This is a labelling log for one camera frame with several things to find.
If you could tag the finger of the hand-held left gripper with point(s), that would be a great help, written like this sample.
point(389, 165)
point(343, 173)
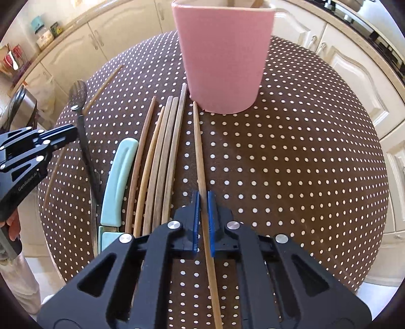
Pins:
point(31, 159)
point(63, 132)

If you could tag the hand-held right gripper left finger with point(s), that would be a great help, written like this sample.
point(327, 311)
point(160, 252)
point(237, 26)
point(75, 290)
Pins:
point(196, 221)

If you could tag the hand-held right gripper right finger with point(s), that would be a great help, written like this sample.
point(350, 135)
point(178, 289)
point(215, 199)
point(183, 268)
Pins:
point(211, 221)

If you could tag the teal knife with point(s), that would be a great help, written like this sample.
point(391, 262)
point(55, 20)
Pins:
point(118, 177)

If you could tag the thin metal utensil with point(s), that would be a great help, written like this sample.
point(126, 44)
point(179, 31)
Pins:
point(94, 221)

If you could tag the pink cup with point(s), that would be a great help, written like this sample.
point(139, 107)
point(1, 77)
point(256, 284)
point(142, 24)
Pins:
point(221, 57)

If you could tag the rack with red utensils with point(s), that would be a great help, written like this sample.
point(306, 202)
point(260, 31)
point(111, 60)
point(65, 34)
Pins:
point(12, 60)

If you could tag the person's left hand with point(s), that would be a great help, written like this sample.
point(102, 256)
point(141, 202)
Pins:
point(12, 227)

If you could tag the stainless steel trash can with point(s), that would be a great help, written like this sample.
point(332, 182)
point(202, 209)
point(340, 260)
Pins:
point(27, 104)

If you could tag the cream kitchen cabinet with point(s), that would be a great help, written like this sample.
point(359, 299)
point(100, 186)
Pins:
point(348, 69)
point(72, 53)

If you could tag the person's leg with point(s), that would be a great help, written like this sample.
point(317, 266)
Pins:
point(19, 278)

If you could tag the brown polka dot tablecloth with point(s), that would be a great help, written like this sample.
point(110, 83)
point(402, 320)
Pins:
point(284, 158)

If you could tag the green box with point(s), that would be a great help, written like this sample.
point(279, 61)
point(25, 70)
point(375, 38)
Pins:
point(54, 30)

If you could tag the black stove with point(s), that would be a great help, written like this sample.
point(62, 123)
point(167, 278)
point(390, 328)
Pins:
point(379, 34)

